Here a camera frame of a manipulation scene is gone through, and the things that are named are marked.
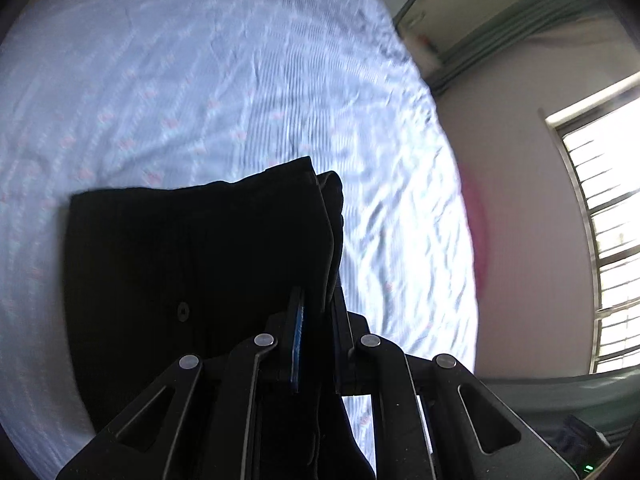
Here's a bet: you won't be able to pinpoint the bed with blue striped sheet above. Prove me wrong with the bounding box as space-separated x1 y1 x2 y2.
0 0 482 480

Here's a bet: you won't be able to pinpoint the white nightstand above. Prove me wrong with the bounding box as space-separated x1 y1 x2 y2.
406 10 447 73

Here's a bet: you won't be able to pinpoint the green curtain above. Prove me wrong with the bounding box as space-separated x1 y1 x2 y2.
429 0 628 97
475 370 640 453

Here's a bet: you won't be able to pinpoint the grey padded headboard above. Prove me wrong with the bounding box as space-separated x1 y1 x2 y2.
392 0 424 31

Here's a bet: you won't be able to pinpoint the window with metal bars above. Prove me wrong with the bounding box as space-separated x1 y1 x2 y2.
540 72 640 377

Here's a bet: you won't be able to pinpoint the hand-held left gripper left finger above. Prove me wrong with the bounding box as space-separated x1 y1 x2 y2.
54 287 307 480

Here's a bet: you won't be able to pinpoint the black pants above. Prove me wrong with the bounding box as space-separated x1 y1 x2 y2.
64 156 377 480

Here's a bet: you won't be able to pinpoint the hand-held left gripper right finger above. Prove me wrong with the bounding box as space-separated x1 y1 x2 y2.
330 272 578 480

